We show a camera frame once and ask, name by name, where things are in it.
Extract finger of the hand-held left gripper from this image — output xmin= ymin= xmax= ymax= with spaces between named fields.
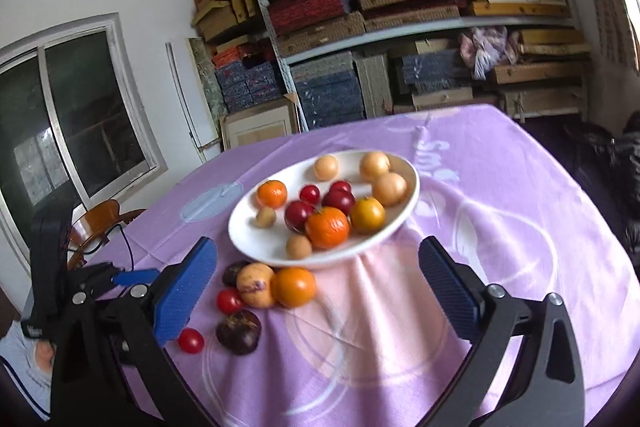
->
xmin=70 ymin=263 xmax=161 ymax=302

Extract green marbled board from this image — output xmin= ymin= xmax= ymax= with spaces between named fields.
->
xmin=187 ymin=37 xmax=229 ymax=118

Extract black cable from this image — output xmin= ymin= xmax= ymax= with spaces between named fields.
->
xmin=75 ymin=219 xmax=136 ymax=273

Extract yellow orange fruit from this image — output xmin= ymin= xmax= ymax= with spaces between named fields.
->
xmin=349 ymin=197 xmax=387 ymax=235

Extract orange boxes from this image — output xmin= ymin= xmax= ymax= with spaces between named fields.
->
xmin=212 ymin=44 xmax=274 ymax=68

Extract person's left forearm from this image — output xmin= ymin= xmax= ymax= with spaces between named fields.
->
xmin=0 ymin=322 xmax=56 ymax=420

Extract cardboard picture frame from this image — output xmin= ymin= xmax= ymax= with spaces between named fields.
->
xmin=220 ymin=94 xmax=301 ymax=152

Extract yellow pink fruit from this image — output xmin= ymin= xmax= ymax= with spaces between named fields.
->
xmin=236 ymin=263 xmax=277 ymax=309

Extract white framed window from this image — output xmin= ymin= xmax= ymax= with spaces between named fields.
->
xmin=0 ymin=12 xmax=169 ymax=260

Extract small tangerine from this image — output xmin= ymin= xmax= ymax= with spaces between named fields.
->
xmin=256 ymin=180 xmax=289 ymax=209

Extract stack of red patterned boxes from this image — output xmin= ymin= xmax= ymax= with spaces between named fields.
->
xmin=267 ymin=0 xmax=362 ymax=38

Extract dark mangosteen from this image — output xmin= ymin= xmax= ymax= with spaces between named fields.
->
xmin=215 ymin=310 xmax=262 ymax=356

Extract tall stack of blue boxes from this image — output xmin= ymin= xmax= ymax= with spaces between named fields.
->
xmin=291 ymin=52 xmax=366 ymax=130

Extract blue red patterned box stack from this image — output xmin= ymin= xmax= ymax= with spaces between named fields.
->
xmin=215 ymin=61 xmax=284 ymax=114

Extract white board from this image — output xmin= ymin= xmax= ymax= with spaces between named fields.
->
xmin=166 ymin=38 xmax=221 ymax=152

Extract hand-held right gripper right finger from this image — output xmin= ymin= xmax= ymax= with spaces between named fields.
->
xmin=418 ymin=235 xmax=586 ymax=427

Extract low stack of blue boxes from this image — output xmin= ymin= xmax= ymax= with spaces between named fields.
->
xmin=402 ymin=52 xmax=472 ymax=94

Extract grey boxes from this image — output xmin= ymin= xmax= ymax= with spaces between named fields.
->
xmin=354 ymin=53 xmax=396 ymax=118

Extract white metal shelf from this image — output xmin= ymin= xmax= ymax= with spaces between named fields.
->
xmin=242 ymin=0 xmax=592 ymax=132

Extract pale yellow longan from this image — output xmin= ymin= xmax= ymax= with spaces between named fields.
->
xmin=372 ymin=172 xmax=408 ymax=206
xmin=359 ymin=151 xmax=391 ymax=180
xmin=313 ymin=155 xmax=340 ymax=181

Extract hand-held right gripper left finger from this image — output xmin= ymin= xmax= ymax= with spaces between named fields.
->
xmin=50 ymin=236 xmax=219 ymax=427

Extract stack of wooden boxes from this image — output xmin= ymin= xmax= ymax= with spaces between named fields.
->
xmin=470 ymin=0 xmax=594 ymax=118

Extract wooden chair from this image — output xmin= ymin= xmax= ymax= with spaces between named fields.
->
xmin=67 ymin=199 xmax=147 ymax=270

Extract black bag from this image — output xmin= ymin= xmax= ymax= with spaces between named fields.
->
xmin=565 ymin=122 xmax=626 ymax=208

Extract dark jacket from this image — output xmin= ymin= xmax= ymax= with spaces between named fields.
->
xmin=612 ymin=111 xmax=640 ymax=254

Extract red cherry tomato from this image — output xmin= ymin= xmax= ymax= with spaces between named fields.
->
xmin=216 ymin=287 xmax=244 ymax=315
xmin=178 ymin=328 xmax=205 ymax=354

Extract pink plastic bag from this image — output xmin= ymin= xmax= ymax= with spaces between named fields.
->
xmin=459 ymin=27 xmax=522 ymax=80

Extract white plate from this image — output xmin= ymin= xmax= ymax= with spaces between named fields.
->
xmin=228 ymin=149 xmax=420 ymax=270

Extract purple printed tablecloth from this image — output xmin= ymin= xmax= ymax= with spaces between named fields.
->
xmin=67 ymin=104 xmax=628 ymax=427

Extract orange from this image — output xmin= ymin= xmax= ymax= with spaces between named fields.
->
xmin=270 ymin=267 xmax=317 ymax=309

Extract dark purple passion fruit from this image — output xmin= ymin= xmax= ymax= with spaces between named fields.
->
xmin=221 ymin=261 xmax=252 ymax=288

